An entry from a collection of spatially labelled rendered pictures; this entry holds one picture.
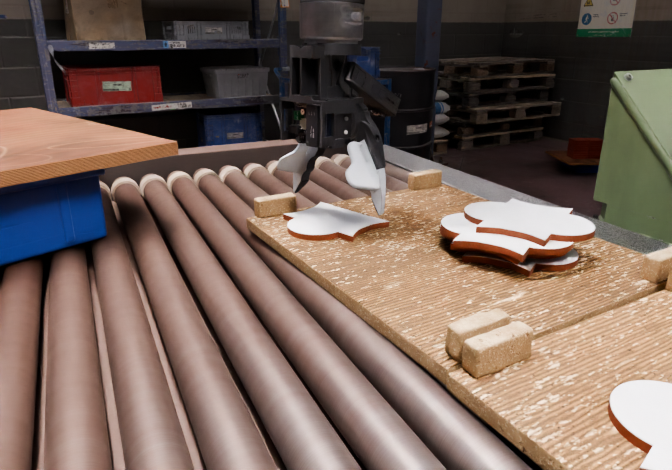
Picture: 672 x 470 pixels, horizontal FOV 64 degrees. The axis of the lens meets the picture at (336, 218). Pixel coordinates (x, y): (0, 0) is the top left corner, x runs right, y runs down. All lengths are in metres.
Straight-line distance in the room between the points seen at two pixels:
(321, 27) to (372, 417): 0.41
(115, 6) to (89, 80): 0.57
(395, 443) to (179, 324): 0.24
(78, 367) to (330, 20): 0.43
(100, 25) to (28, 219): 3.79
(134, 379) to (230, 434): 0.11
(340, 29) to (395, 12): 5.50
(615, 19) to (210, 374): 5.95
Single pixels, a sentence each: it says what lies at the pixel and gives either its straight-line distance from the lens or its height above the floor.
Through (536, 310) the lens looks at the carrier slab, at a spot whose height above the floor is 0.94.
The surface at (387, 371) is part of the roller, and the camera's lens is 0.47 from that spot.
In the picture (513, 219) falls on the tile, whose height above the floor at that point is 0.98.
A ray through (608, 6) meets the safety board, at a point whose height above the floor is 1.39.
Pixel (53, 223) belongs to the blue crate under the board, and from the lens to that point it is 0.74.
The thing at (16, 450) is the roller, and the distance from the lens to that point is 0.45.
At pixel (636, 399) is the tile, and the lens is 0.44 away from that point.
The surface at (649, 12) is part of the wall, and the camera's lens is 6.04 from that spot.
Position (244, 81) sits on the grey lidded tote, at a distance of 4.69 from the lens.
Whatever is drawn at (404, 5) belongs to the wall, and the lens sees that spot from 6.20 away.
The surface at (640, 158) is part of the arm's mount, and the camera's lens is 0.94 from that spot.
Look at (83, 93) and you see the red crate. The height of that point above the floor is 0.74.
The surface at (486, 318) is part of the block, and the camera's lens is 0.46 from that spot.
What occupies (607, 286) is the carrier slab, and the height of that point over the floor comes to 0.94.
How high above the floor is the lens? 1.18
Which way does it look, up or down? 19 degrees down
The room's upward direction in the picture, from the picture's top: straight up
